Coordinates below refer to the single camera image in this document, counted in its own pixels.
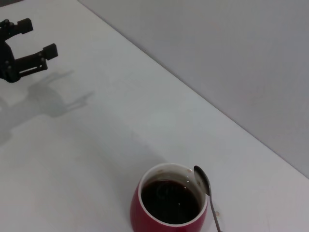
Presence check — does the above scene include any dark coffee liquid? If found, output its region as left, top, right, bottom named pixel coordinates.
left=140, top=178, right=200, bottom=224

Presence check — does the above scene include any red ceramic mug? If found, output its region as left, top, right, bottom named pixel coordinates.
left=130, top=163, right=209, bottom=232

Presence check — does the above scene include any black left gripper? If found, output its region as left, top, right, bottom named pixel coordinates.
left=0, top=18, right=58, bottom=84

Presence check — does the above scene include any metal spoon with blue handle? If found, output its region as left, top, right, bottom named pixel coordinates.
left=193, top=165, right=223, bottom=232

